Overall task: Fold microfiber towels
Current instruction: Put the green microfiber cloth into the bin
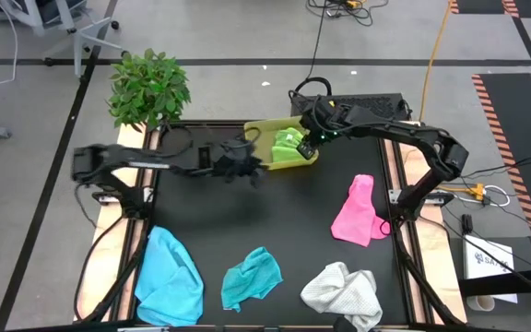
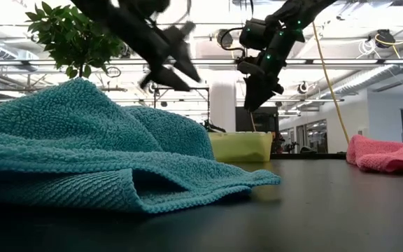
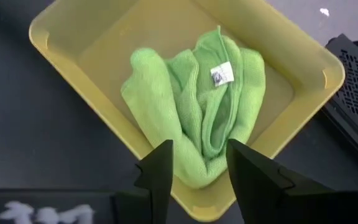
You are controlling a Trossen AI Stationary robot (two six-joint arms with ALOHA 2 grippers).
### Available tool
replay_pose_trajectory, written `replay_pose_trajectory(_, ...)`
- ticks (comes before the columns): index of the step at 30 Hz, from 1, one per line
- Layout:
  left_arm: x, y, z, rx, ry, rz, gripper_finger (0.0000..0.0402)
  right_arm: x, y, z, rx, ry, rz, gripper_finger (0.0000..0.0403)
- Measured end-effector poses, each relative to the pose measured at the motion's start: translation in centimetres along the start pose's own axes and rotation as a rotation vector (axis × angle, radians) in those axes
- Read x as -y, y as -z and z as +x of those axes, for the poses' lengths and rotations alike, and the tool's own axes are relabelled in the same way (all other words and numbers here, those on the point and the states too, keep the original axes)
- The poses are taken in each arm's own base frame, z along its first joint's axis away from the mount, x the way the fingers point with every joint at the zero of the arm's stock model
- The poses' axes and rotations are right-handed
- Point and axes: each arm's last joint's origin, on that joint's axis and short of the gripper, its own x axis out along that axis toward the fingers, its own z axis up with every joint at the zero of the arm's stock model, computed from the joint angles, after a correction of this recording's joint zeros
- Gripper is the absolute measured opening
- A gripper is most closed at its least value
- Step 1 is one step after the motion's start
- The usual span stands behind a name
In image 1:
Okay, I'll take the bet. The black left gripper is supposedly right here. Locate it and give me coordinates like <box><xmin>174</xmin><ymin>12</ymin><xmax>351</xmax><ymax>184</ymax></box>
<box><xmin>208</xmin><ymin>141</ymin><xmax>267</xmax><ymax>188</ymax></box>

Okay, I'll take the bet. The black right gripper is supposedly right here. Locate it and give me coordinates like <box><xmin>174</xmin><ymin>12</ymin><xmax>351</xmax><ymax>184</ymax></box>
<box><xmin>296</xmin><ymin>93</ymin><xmax>358</xmax><ymax>160</ymax></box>

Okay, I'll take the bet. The lime green microfiber towel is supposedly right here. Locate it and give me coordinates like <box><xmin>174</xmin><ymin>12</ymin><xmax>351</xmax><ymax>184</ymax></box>
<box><xmin>271</xmin><ymin>127</ymin><xmax>311</xmax><ymax>164</ymax></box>

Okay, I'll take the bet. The yellow plastic bin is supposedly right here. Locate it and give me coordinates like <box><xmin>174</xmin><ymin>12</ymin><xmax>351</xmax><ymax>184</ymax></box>
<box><xmin>242</xmin><ymin>115</ymin><xmax>320</xmax><ymax>172</ymax></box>

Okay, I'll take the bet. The pink microfiber towel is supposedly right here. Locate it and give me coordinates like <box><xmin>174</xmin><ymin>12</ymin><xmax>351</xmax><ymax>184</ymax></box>
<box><xmin>330</xmin><ymin>173</ymin><xmax>393</xmax><ymax>248</ymax></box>

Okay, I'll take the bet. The teal terry towel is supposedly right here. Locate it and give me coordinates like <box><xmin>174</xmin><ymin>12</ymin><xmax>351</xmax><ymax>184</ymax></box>
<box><xmin>220</xmin><ymin>246</ymin><xmax>284</xmax><ymax>314</ymax></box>

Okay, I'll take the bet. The light blue microfiber towel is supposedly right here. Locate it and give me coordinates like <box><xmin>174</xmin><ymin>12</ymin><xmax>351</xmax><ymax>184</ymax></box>
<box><xmin>134</xmin><ymin>225</ymin><xmax>206</xmax><ymax>327</ymax></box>

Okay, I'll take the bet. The white microfiber towel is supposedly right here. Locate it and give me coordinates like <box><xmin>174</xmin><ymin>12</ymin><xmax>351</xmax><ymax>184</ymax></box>
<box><xmin>300</xmin><ymin>261</ymin><xmax>384</xmax><ymax>332</ymax></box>

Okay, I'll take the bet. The black perforated computer case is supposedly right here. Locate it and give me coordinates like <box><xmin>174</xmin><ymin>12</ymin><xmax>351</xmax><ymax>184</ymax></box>
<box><xmin>289</xmin><ymin>93</ymin><xmax>408</xmax><ymax>123</ymax></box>

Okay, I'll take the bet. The wooden table side board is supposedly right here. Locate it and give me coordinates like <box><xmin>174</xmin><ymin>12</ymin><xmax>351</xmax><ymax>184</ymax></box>
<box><xmin>383</xmin><ymin>120</ymin><xmax>468</xmax><ymax>326</ymax></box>
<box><xmin>75</xmin><ymin>123</ymin><xmax>157</xmax><ymax>325</ymax></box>

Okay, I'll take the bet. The green potted plant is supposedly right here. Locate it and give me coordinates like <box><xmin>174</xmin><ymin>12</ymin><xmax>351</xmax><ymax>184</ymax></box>
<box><xmin>107</xmin><ymin>48</ymin><xmax>194</xmax><ymax>157</ymax></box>

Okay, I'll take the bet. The yellow power splitter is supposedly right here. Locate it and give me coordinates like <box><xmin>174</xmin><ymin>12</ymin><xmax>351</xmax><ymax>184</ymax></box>
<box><xmin>440</xmin><ymin>182</ymin><xmax>487</xmax><ymax>202</ymax></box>

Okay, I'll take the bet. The white printed booklet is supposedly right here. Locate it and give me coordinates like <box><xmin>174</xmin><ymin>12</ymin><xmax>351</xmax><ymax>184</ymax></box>
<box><xmin>462</xmin><ymin>234</ymin><xmax>519</xmax><ymax>304</ymax></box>

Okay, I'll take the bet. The black hazard-striped floor mat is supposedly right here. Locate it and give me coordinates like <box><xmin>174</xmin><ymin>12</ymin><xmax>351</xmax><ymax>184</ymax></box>
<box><xmin>471</xmin><ymin>72</ymin><xmax>531</xmax><ymax>269</ymax></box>
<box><xmin>449</xmin><ymin>0</ymin><xmax>521</xmax><ymax>17</ymax></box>

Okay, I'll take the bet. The grey office chair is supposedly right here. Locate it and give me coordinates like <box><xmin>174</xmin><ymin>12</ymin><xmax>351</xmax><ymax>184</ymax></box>
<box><xmin>0</xmin><ymin>0</ymin><xmax>129</xmax><ymax>78</ymax></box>

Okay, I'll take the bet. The beige tape roll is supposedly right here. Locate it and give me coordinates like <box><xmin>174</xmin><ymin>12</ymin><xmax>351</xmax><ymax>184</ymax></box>
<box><xmin>466</xmin><ymin>294</ymin><xmax>497</xmax><ymax>313</ymax></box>

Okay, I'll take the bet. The black aluminium table frame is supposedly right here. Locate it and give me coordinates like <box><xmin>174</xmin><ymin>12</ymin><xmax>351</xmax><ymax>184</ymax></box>
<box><xmin>74</xmin><ymin>118</ymin><xmax>468</xmax><ymax>332</ymax></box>

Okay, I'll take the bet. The black power cable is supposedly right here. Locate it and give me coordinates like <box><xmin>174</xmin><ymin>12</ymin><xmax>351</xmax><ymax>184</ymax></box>
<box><xmin>291</xmin><ymin>0</ymin><xmax>335</xmax><ymax>100</ymax></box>

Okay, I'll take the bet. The black floor cable bundle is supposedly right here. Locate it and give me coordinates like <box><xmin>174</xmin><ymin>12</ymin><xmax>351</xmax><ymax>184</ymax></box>
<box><xmin>306</xmin><ymin>0</ymin><xmax>390</xmax><ymax>28</ymax></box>

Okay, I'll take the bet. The yellow extension cable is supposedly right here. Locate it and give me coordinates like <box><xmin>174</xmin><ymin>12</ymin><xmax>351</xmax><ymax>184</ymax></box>
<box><xmin>419</xmin><ymin>0</ymin><xmax>454</xmax><ymax>122</ymax></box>

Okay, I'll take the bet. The black strap bar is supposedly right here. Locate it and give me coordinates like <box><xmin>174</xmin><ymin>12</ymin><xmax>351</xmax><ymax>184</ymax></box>
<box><xmin>457</xmin><ymin>266</ymin><xmax>531</xmax><ymax>298</ymax></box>

